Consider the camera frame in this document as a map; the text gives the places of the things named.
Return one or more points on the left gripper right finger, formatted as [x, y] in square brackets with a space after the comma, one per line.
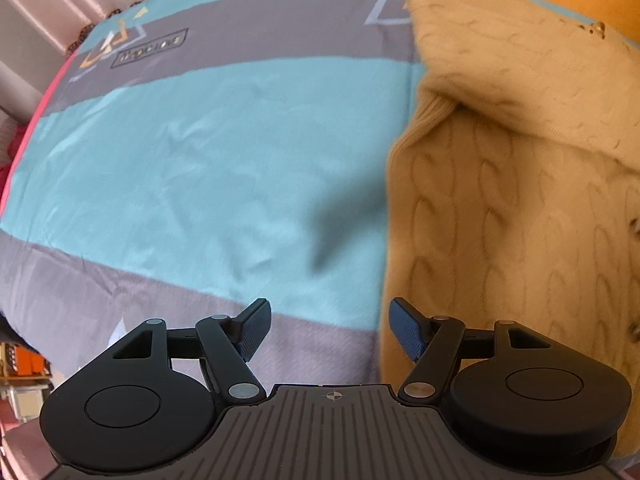
[432, 344]

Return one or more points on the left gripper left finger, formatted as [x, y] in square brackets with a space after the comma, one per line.
[228, 344]

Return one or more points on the mustard cable-knit cardigan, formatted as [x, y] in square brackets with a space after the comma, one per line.
[514, 191]

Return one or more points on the blue grey patterned bedsheet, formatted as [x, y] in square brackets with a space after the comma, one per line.
[198, 154]

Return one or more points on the orange box on floor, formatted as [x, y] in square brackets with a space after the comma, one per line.
[20, 366]

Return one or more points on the pink mattress edge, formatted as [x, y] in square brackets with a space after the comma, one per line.
[29, 130]

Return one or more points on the pale patterned curtain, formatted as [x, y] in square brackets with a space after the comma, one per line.
[36, 36]

